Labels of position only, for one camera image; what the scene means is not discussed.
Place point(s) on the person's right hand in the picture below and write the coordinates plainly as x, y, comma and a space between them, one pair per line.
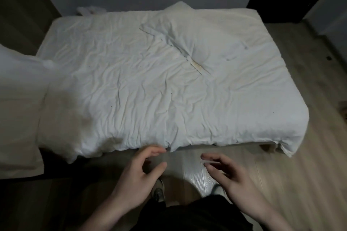
241, 187

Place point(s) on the person's black trousers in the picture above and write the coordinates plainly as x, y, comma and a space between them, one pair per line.
189, 214

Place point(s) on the white neighbouring bed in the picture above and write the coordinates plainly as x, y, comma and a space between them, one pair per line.
122, 90

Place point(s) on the white bag with red print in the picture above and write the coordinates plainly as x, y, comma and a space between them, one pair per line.
90, 10

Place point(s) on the white pillow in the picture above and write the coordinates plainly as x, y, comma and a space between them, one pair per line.
19, 117
195, 36

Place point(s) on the person's left hand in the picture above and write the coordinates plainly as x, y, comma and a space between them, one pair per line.
135, 182

